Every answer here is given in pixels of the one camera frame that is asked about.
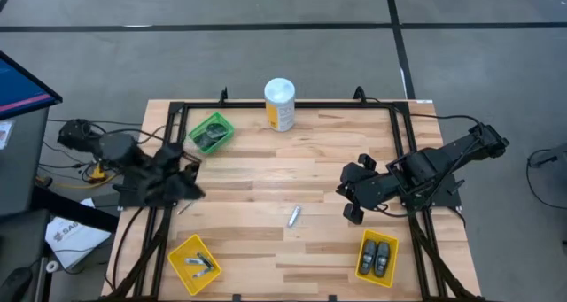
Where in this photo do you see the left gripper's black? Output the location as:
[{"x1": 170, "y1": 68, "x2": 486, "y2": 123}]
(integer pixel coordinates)
[{"x1": 132, "y1": 141, "x2": 207, "y2": 202}]

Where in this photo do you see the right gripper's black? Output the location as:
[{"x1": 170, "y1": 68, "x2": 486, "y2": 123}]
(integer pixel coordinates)
[{"x1": 335, "y1": 152, "x2": 402, "y2": 226}]

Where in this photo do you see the gray deodorant stick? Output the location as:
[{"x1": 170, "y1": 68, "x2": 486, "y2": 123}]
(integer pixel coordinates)
[
  {"x1": 359, "y1": 239, "x2": 378, "y2": 276},
  {"x1": 374, "y1": 241, "x2": 392, "y2": 278}
]

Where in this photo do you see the green plastic bin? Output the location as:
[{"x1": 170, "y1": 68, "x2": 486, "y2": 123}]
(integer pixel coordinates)
[{"x1": 188, "y1": 111, "x2": 236, "y2": 156}]

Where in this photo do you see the dark glossy toiletry item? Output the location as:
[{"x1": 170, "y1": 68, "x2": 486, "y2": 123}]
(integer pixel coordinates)
[
  {"x1": 193, "y1": 132, "x2": 214, "y2": 149},
  {"x1": 206, "y1": 122, "x2": 229, "y2": 139}
]

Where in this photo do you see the yellow plastic bin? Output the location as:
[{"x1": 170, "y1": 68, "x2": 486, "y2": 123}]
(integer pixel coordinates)
[
  {"x1": 354, "y1": 228, "x2": 400, "y2": 289},
  {"x1": 167, "y1": 233, "x2": 224, "y2": 296}
]

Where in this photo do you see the yellow plug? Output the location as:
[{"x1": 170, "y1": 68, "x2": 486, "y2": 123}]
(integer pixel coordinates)
[{"x1": 86, "y1": 159, "x2": 110, "y2": 183}]

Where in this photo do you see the white canister with yellow label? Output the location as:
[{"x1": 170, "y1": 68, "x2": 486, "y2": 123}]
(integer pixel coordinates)
[{"x1": 263, "y1": 77, "x2": 297, "y2": 133}]

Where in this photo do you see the black diagonal bar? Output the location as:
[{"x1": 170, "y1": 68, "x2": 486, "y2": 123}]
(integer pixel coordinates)
[{"x1": 30, "y1": 184, "x2": 120, "y2": 233}]

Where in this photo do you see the white printed booklet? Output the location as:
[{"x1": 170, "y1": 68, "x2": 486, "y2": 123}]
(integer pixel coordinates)
[{"x1": 44, "y1": 216, "x2": 112, "y2": 270}]

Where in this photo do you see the black cabinet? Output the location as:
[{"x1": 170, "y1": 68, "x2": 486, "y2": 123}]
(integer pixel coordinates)
[{"x1": 0, "y1": 106, "x2": 50, "y2": 217}]

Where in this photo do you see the monitor with blue screen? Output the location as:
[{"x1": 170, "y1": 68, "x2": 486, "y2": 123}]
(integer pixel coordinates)
[{"x1": 0, "y1": 50, "x2": 64, "y2": 121}]

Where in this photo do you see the small white card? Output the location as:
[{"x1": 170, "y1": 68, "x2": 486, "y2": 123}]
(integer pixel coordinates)
[{"x1": 0, "y1": 120, "x2": 14, "y2": 151}]

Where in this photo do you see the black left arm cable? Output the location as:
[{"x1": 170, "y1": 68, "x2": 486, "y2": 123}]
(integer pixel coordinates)
[{"x1": 88, "y1": 118, "x2": 183, "y2": 146}]

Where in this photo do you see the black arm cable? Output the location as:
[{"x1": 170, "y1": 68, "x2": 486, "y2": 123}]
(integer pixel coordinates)
[
  {"x1": 365, "y1": 97, "x2": 484, "y2": 128},
  {"x1": 88, "y1": 118, "x2": 183, "y2": 146}
]

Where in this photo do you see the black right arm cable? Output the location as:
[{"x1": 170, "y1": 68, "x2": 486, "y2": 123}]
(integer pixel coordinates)
[{"x1": 365, "y1": 97, "x2": 484, "y2": 128}]

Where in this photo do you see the black floor cable loop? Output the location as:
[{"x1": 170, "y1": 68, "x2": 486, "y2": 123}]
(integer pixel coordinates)
[{"x1": 525, "y1": 147, "x2": 567, "y2": 211}]

